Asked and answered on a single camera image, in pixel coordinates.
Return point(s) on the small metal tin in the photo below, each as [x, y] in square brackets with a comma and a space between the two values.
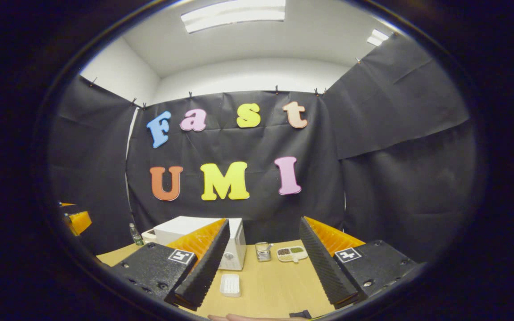
[263, 253]

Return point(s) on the long ceiling light panel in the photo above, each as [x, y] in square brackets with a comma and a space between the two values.
[234, 15]

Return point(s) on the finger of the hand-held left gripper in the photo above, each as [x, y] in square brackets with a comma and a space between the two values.
[80, 221]

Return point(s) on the divided plate with grains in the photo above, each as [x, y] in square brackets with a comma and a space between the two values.
[292, 254]

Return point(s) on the white rectangular dish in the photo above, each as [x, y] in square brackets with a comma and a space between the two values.
[230, 285]

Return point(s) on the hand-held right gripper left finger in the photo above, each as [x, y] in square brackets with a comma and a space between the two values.
[208, 263]

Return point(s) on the small ceiling light panel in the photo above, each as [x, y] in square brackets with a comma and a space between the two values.
[377, 37]

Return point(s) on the white microwave oven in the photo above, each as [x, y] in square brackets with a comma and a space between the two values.
[181, 225]

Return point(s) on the black backdrop cloth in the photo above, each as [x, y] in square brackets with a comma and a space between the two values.
[395, 178]

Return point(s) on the white toaster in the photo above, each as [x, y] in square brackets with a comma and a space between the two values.
[149, 236]

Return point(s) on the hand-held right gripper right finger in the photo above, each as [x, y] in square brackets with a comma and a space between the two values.
[319, 263]

